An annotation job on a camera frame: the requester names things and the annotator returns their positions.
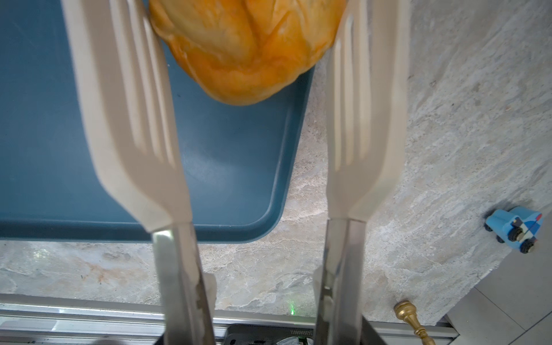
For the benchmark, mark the blue toy police car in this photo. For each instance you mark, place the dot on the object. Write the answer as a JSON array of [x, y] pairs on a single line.
[[517, 227]]

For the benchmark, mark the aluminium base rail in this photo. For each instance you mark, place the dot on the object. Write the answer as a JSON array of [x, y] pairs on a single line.
[[41, 320]]

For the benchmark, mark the teal plastic tray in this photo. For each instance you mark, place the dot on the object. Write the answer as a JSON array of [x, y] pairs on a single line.
[[237, 160]]

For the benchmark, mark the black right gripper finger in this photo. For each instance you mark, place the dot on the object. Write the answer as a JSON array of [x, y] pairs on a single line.
[[369, 336]]

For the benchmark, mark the round flaky bun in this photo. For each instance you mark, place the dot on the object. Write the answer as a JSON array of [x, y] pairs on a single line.
[[243, 52]]

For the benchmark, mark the small brass knob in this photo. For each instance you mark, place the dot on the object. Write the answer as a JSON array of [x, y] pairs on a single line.
[[407, 312]]

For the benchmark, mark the steel tongs cream tips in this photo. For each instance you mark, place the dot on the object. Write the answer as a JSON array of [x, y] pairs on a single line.
[[128, 116]]

